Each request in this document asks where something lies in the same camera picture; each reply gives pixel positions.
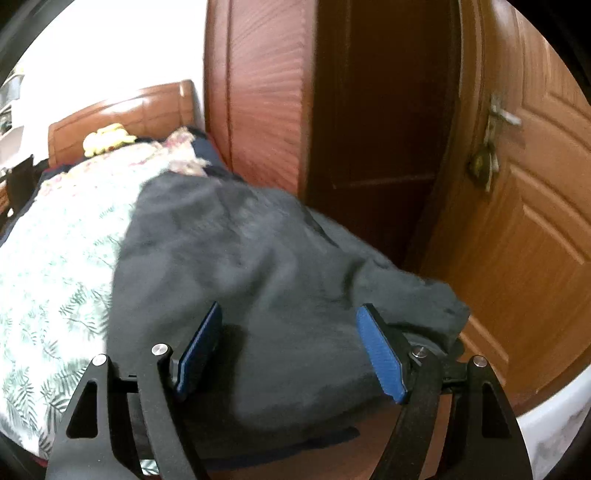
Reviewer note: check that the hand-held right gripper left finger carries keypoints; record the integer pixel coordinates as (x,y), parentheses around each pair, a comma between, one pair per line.
(201,350)

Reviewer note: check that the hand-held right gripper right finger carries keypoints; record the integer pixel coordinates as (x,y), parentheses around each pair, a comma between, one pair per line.
(381,353)

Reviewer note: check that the black zip jacket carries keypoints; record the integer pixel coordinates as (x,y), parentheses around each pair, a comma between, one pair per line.
(258,277)

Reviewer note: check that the bed with leaf-print sheet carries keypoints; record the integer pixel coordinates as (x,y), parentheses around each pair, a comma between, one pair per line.
(60,286)

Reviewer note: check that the white rounded container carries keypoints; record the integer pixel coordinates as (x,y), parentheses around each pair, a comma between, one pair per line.
(554,429)

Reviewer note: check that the wooden door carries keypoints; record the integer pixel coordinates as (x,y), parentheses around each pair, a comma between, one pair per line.
(531,230)

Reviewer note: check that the floral quilt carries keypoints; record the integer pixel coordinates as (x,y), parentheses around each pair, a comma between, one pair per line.
(152,157)

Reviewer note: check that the yellow plush toy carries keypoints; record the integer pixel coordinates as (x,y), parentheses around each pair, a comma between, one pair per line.
(108,138)

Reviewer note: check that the dark wooden chair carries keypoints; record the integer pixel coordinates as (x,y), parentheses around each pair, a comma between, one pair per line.
(21,184)

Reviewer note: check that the wooden headboard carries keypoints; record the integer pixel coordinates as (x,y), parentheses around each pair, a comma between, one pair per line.
(129,110)

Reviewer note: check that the louvered wooden wardrobe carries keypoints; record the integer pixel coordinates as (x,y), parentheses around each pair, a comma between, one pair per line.
(258,92)

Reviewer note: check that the white wall shelf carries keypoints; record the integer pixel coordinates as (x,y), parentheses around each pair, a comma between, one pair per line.
(9,106)

